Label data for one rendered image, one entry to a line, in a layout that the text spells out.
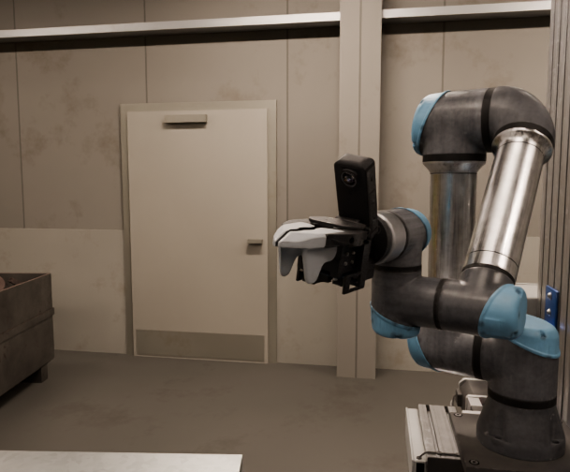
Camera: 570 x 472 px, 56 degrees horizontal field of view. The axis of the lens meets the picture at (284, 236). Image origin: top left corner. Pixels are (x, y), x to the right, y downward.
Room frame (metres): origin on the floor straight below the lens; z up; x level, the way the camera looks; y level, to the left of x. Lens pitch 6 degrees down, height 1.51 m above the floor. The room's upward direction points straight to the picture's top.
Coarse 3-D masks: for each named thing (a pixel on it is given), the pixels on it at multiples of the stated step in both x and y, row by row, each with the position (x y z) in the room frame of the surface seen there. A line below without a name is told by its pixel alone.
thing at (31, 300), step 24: (0, 288) 3.80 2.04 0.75; (24, 288) 3.75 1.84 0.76; (48, 288) 4.09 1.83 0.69; (0, 312) 3.43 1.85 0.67; (24, 312) 3.73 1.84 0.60; (48, 312) 4.06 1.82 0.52; (0, 336) 3.40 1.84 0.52; (24, 336) 3.71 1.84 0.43; (48, 336) 4.06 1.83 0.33; (0, 360) 3.40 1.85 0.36; (24, 360) 3.70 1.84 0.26; (48, 360) 4.04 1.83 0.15; (0, 384) 3.39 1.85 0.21
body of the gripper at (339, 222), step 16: (320, 224) 0.65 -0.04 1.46; (336, 224) 0.64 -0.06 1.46; (352, 224) 0.65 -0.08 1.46; (384, 224) 0.71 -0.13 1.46; (368, 240) 0.67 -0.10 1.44; (384, 240) 0.71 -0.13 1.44; (336, 256) 0.63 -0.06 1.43; (352, 256) 0.65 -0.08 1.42; (368, 256) 0.66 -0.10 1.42; (384, 256) 0.71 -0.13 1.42; (320, 272) 0.65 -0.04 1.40; (336, 272) 0.63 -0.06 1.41; (352, 272) 0.66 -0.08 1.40; (368, 272) 0.71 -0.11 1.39; (352, 288) 0.64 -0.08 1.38
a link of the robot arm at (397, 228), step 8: (384, 216) 0.73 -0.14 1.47; (392, 216) 0.75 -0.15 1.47; (392, 224) 0.73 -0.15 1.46; (400, 224) 0.74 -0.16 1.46; (392, 232) 0.72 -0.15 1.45; (400, 232) 0.73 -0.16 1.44; (392, 240) 0.72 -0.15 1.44; (400, 240) 0.73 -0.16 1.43; (392, 248) 0.72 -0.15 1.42; (400, 248) 0.74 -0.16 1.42; (392, 256) 0.73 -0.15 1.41; (376, 264) 0.73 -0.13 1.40
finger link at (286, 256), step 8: (288, 224) 0.62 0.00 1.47; (296, 224) 0.63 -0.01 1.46; (304, 224) 0.63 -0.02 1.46; (280, 232) 0.58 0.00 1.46; (280, 248) 0.60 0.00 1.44; (288, 248) 0.61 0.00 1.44; (296, 248) 0.62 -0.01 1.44; (280, 256) 0.60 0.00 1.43; (288, 256) 0.61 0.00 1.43; (296, 256) 0.63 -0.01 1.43; (280, 264) 0.60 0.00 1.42; (288, 264) 0.62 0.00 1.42; (280, 272) 0.61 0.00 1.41; (288, 272) 0.62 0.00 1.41
